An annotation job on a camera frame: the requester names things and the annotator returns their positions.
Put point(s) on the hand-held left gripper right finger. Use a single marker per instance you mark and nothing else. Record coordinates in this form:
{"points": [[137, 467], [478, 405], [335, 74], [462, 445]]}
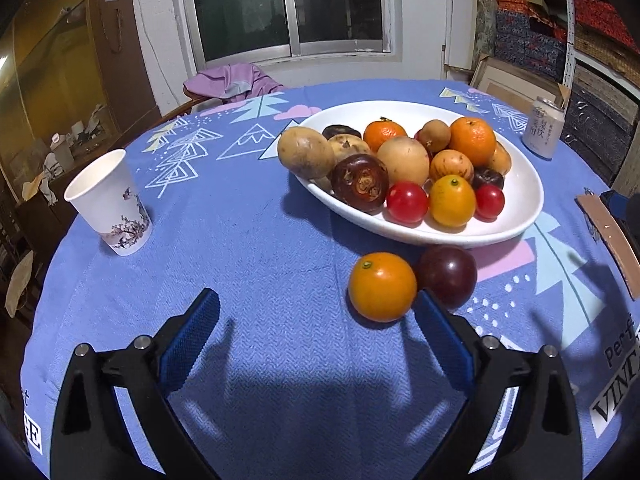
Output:
{"points": [[445, 345]]}

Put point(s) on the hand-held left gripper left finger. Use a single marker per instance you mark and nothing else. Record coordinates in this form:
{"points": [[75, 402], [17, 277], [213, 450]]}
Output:
{"points": [[190, 345]]}

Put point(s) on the dark purple plum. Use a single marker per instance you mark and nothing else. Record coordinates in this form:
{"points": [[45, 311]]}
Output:
{"points": [[447, 275]]}

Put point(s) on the yellow orange citrus fruit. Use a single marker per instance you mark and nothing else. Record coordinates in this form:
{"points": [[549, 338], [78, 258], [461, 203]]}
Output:
{"points": [[451, 200], [382, 286]]}

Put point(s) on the red cherry tomato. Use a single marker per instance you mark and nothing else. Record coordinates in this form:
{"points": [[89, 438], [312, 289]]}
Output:
{"points": [[407, 202], [418, 136], [489, 201]]}

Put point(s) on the white oval plate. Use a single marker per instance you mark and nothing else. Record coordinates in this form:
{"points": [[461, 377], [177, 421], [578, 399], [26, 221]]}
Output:
{"points": [[520, 195]]}

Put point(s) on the dark water chestnut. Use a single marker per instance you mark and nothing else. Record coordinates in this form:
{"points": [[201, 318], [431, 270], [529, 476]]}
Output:
{"points": [[487, 177], [360, 182], [341, 131]]}

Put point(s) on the striped pepino melon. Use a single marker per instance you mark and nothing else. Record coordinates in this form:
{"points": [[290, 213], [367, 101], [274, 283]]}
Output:
{"points": [[451, 166], [501, 158]]}

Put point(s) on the pale round fruit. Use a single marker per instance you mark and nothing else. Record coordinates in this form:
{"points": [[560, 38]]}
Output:
{"points": [[402, 160]]}

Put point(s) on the small tan longan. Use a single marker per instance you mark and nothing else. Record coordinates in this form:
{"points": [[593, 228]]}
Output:
{"points": [[434, 135]]}

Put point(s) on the small mandarin orange with stem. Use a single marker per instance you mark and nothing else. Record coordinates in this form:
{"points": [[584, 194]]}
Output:
{"points": [[385, 135]]}

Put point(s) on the pale yellow spotted fruit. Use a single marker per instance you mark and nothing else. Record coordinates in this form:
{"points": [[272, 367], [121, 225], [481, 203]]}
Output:
{"points": [[348, 147]]}

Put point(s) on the tan oval fruit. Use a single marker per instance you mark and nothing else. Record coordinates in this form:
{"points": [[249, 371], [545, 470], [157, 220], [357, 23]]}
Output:
{"points": [[306, 152]]}

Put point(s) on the blue printed tablecloth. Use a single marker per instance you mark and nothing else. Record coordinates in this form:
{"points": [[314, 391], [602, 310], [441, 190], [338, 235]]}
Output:
{"points": [[250, 240]]}

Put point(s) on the white floral paper cup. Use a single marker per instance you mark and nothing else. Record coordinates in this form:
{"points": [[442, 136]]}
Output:
{"points": [[112, 210]]}

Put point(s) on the white hand fan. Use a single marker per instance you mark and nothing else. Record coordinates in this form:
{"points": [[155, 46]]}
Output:
{"points": [[19, 282]]}

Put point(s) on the brown leather wallet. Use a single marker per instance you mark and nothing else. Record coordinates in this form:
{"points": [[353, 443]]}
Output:
{"points": [[607, 240]]}

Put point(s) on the black smartphone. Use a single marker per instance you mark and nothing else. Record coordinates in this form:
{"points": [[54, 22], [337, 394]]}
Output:
{"points": [[617, 207]]}

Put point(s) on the crumpled white cloth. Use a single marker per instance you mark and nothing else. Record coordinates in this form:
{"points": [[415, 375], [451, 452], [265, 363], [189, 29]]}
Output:
{"points": [[42, 180]]}

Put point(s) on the brown wooden chair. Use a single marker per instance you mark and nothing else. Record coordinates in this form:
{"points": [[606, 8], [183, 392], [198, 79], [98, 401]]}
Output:
{"points": [[175, 110]]}

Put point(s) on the white drink can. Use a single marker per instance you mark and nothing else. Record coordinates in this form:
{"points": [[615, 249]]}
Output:
{"points": [[543, 130]]}

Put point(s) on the purple jacket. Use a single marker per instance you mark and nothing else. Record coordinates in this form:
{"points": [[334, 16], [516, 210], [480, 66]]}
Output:
{"points": [[230, 80]]}

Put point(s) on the wooden glass display cabinet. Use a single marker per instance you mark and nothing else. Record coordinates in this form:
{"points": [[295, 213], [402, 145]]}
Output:
{"points": [[60, 50]]}

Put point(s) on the white upright panel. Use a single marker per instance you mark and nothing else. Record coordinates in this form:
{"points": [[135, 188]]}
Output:
{"points": [[460, 10]]}

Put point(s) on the green patterned board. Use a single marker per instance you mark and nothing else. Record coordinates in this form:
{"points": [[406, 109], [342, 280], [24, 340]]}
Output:
{"points": [[486, 10]]}

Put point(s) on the white metal shelf rack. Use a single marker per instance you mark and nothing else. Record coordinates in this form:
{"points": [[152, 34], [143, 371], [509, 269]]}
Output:
{"points": [[568, 20]]}

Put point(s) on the sliding glass window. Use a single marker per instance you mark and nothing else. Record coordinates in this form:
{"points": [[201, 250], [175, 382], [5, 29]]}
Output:
{"points": [[285, 5]]}

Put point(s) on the wooden picture frame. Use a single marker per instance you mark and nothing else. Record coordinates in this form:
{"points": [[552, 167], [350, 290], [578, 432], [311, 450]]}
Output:
{"points": [[515, 85]]}

